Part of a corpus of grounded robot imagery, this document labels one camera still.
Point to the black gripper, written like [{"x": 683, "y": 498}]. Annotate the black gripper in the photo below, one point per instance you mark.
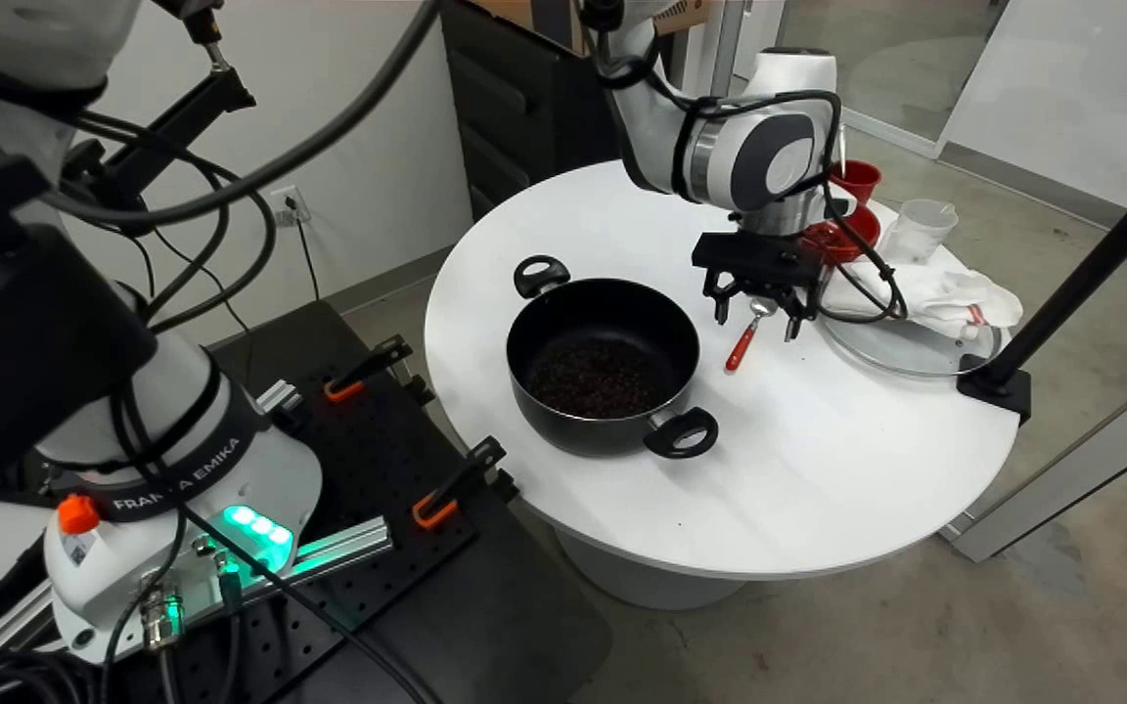
[{"x": 760, "y": 280}]

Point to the dark beans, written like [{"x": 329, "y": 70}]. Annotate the dark beans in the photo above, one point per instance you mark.
[{"x": 597, "y": 381}]

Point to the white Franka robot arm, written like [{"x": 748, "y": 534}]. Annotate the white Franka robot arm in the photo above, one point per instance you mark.
[{"x": 646, "y": 138}]

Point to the red plastic bowl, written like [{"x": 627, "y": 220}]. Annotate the red plastic bowl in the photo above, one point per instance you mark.
[{"x": 864, "y": 226}]

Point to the clear glass plate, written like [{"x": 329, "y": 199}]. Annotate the clear glass plate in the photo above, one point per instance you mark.
[{"x": 903, "y": 358}]

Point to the red mug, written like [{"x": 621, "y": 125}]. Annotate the red mug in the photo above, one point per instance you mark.
[{"x": 864, "y": 182}]

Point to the clear plastic cup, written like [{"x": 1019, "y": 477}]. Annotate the clear plastic cup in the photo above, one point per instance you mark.
[{"x": 924, "y": 228}]

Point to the white cloth towel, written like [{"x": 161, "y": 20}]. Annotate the white cloth towel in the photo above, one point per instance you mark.
[{"x": 940, "y": 295}]

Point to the black stand pole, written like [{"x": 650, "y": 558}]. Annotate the black stand pole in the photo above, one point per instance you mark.
[{"x": 1087, "y": 275}]

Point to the black orange toggle clamp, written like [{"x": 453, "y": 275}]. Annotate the black orange toggle clamp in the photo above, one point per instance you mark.
[
  {"x": 368, "y": 364},
  {"x": 458, "y": 477}
]

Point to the black perforated breadboard table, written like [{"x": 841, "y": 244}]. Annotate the black perforated breadboard table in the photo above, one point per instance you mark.
[{"x": 380, "y": 432}]

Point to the orange knob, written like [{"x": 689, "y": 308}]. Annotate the orange knob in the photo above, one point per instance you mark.
[{"x": 76, "y": 515}]

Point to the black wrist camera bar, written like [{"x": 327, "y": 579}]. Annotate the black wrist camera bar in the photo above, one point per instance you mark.
[{"x": 760, "y": 248}]

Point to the white table pedestal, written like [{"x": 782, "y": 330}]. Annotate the white table pedestal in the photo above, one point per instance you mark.
[{"x": 642, "y": 587}]

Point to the white wall outlet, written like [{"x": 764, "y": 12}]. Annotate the white wall outlet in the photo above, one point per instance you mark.
[{"x": 286, "y": 205}]

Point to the aluminium extrusion rail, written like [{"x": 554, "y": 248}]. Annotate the aluminium extrusion rail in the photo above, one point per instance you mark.
[{"x": 344, "y": 542}]

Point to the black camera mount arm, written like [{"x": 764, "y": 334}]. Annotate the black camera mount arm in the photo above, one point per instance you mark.
[{"x": 207, "y": 100}]

